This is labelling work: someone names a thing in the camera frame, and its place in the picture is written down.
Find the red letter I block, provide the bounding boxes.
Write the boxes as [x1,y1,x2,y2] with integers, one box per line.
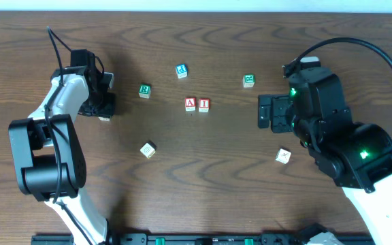
[198,99,210,112]

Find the red letter A block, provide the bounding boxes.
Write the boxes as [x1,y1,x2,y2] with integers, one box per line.
[184,97,196,112]

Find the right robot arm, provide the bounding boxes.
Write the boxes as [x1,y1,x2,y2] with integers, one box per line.
[258,67,392,244]

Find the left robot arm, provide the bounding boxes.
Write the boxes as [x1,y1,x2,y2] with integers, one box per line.
[8,49,120,244]

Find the plain wooden block right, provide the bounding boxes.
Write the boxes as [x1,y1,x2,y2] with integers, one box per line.
[275,148,291,164]

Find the plain wooden block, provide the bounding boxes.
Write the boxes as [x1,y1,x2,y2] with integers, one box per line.
[140,141,157,159]
[275,148,291,164]

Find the green R block right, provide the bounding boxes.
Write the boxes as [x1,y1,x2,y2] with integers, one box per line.
[242,73,255,88]

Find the green r block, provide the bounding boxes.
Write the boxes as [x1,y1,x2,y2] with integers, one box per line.
[242,73,255,88]
[138,84,152,99]

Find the green R block left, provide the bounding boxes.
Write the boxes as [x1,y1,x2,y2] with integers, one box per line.
[138,84,152,99]

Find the plain wooden block left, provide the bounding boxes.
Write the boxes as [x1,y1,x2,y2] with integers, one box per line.
[140,141,157,159]

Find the blue letter P block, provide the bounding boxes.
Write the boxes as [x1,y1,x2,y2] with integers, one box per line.
[175,64,188,79]

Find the left black cable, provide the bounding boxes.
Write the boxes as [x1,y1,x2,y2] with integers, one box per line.
[44,25,105,245]

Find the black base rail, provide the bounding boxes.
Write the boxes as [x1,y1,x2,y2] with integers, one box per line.
[31,232,376,245]

